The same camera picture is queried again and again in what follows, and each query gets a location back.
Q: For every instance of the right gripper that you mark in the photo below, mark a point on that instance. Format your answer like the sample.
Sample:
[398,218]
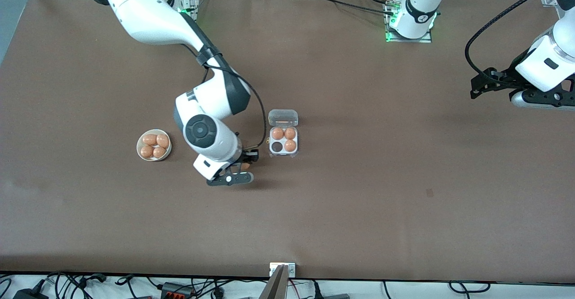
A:
[247,156]

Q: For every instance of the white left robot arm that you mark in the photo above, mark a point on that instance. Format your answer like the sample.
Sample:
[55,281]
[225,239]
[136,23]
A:
[420,7]

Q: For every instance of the silver metal clamp bracket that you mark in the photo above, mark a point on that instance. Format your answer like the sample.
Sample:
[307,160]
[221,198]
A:
[291,270]

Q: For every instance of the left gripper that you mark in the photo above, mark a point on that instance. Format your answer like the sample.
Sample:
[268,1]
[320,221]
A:
[506,77]

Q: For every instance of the white round bowl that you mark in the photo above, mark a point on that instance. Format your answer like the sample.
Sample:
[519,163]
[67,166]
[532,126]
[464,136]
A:
[153,159]

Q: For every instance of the clear plastic egg box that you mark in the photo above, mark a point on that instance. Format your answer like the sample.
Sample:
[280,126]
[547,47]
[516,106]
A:
[283,118]

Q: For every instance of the black box orange connectors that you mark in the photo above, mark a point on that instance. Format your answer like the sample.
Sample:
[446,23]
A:
[173,290]

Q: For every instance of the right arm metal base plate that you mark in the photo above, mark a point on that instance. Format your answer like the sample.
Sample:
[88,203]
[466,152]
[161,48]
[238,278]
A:
[193,7]

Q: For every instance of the black plug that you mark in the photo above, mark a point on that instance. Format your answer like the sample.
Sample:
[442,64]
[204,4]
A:
[318,290]

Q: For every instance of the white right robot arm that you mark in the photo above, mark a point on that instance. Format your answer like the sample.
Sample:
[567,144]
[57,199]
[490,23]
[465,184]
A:
[148,16]

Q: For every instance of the grey flat box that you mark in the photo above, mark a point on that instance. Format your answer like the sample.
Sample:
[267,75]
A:
[337,296]

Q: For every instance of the black power adapter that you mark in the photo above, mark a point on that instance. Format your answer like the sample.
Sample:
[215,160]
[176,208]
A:
[29,294]

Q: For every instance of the grey camera mount pole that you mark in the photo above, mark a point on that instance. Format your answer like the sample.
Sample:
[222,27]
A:
[275,288]

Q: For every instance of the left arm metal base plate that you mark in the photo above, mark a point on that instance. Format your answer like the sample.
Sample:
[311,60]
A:
[424,38]

